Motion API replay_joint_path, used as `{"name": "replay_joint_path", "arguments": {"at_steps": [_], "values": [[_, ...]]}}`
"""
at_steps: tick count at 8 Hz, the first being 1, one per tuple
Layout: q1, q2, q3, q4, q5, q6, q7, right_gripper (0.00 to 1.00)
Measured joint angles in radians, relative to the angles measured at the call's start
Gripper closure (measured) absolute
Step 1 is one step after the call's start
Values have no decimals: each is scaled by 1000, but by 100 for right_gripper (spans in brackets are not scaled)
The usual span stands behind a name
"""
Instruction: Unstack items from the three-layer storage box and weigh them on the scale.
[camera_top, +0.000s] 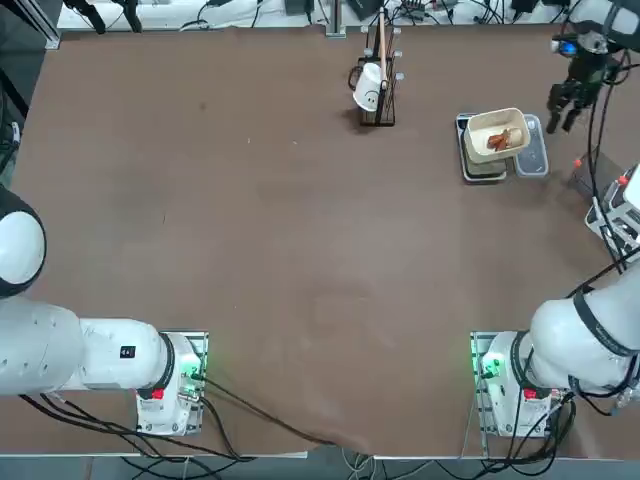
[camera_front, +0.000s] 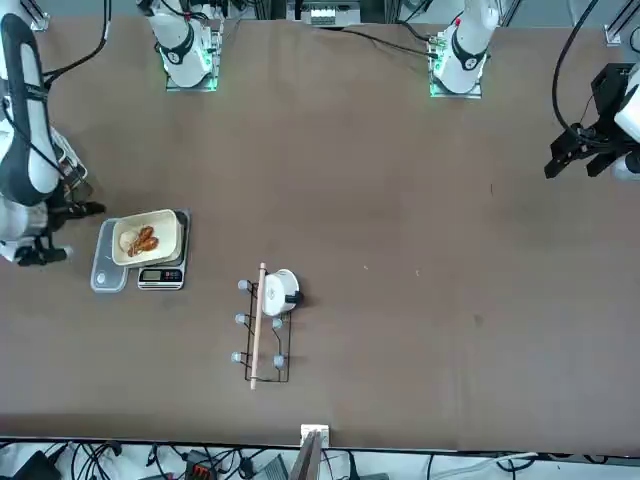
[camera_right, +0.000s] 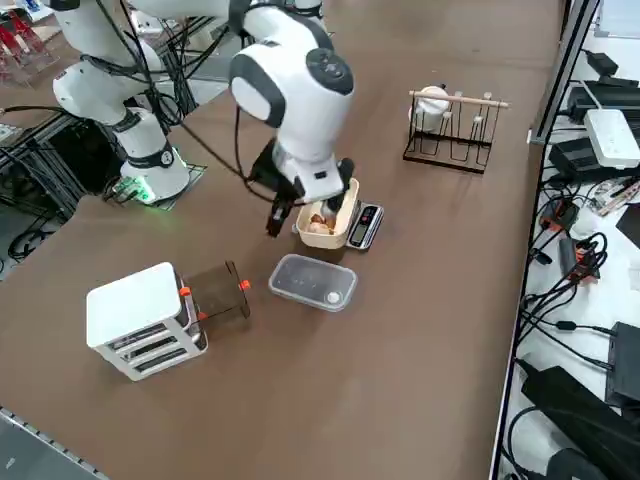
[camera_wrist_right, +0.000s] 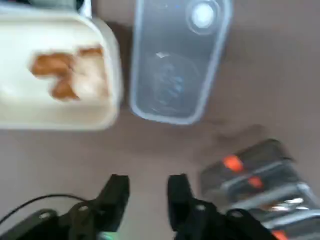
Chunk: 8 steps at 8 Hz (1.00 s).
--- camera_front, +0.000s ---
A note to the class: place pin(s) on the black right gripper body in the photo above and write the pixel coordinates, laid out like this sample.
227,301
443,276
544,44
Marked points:
56,217

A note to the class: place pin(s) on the brown fried chicken wing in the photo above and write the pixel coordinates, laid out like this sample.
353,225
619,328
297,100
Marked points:
146,241

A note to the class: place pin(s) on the cream rectangular bowl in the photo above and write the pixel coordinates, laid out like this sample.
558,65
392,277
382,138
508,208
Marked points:
165,235

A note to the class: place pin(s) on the black power adapter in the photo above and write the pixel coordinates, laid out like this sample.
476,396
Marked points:
30,467

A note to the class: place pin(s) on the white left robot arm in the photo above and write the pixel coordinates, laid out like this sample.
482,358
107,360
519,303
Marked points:
467,50

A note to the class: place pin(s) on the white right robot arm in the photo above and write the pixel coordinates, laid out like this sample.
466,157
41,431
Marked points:
180,55

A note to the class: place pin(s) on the white post base bracket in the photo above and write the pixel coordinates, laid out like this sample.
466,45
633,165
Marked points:
325,432

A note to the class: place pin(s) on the dark metal camera post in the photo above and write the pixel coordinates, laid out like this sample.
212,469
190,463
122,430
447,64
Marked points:
307,460

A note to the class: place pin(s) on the clear plastic container lid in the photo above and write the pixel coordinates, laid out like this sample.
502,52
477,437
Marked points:
102,280

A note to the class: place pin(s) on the grey power strip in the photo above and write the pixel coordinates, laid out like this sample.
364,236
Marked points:
330,14

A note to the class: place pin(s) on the orange black connector box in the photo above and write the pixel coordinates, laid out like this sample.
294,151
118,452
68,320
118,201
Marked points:
200,470

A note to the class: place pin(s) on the beige round bun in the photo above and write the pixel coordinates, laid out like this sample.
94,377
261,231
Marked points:
126,239

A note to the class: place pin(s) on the silver digital kitchen scale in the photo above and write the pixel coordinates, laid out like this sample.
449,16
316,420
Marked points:
160,276

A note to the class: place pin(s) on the silver corner bracket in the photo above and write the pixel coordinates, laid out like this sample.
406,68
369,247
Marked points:
40,21
614,34

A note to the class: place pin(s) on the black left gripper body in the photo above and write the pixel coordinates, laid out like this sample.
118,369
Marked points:
607,95

